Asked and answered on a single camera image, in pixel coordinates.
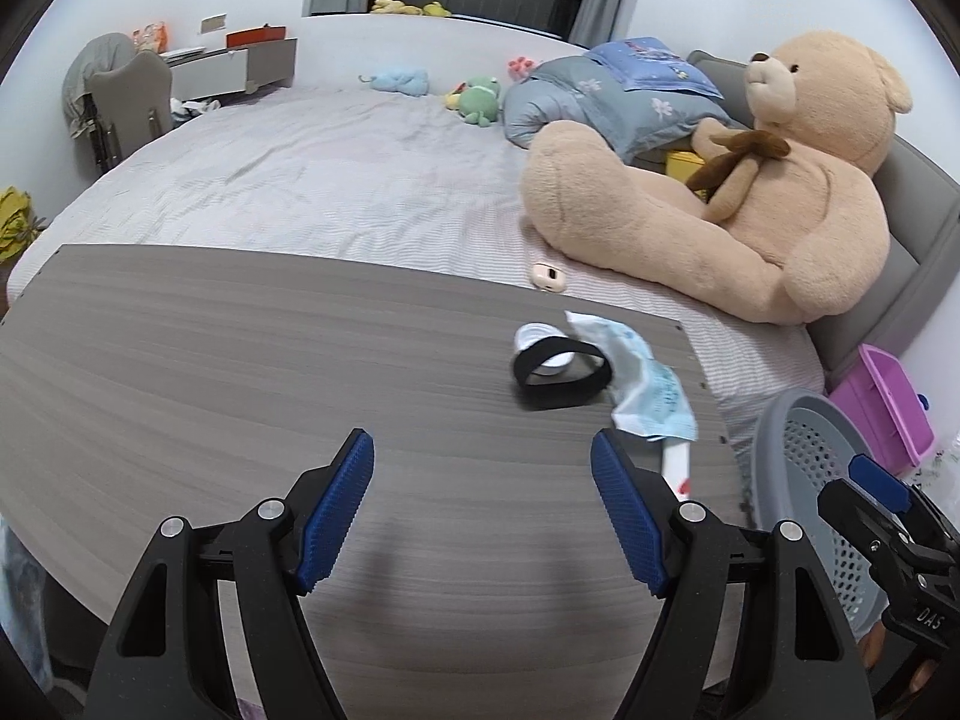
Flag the purple plastic bin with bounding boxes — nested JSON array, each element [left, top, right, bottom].
[[828, 343, 935, 476]]

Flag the blue patterned pillow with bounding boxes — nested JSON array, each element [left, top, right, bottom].
[[586, 37, 722, 101]]

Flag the grey clothing on chair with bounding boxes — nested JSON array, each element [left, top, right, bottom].
[[62, 32, 137, 140]]

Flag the small beige earbud case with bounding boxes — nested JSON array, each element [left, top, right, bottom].
[[529, 262, 568, 293]]

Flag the orange red box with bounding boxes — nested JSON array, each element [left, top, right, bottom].
[[224, 25, 286, 50]]

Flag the bed with grey sheet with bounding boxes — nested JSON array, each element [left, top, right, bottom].
[[7, 15, 825, 450]]

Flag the green frog plush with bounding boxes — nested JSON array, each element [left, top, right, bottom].
[[444, 76, 501, 127]]

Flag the yellow plush toys on sill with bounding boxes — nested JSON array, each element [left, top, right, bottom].
[[371, 0, 451, 18]]

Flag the pink plush toy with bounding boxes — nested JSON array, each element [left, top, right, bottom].
[[508, 55, 539, 83]]

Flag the translucent plastic bag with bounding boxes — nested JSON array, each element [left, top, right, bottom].
[[918, 434, 960, 520]]

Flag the grey blue folded quilt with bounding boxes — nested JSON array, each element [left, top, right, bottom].
[[503, 57, 740, 163]]

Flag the large beige teddy bear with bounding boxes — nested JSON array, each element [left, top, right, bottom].
[[519, 31, 913, 325]]

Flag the black tape ring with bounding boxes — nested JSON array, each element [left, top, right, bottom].
[[511, 336, 616, 397]]

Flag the person's right hand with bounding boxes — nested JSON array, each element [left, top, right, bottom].
[[859, 621, 921, 700]]

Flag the blue wet wipes pack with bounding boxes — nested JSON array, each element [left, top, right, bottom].
[[566, 312, 698, 442]]

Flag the grey white desk drawer unit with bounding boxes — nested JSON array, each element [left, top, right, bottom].
[[166, 37, 298, 101]]

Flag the white round lid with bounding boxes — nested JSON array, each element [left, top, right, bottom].
[[514, 322, 574, 379]]

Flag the grey chair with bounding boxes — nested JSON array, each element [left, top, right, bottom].
[[86, 52, 172, 172]]

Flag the grey perforated trash basket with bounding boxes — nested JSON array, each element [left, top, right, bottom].
[[750, 388, 887, 639]]

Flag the white red card box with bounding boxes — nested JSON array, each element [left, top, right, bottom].
[[661, 439, 690, 500]]

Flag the light blue plush toy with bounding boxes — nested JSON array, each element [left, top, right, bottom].
[[358, 68, 430, 98]]

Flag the yellow cloth bag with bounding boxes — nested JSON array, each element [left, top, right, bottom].
[[0, 187, 44, 263]]

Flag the yellow box behind bear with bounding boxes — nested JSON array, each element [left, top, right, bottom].
[[665, 149, 706, 184]]

